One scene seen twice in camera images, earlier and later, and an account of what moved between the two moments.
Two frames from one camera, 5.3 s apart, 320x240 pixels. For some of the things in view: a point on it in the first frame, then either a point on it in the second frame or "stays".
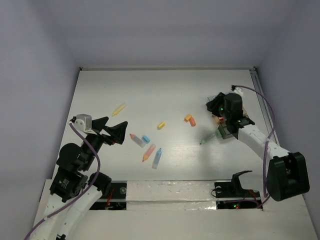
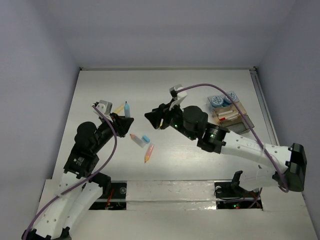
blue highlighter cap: x=146 y=138 stays
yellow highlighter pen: x=118 y=109 stays
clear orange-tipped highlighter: x=137 y=140 stays
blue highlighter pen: x=157 y=159 -> x=127 y=110
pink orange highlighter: x=149 y=152 stays
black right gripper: x=211 y=106 -> x=162 y=111
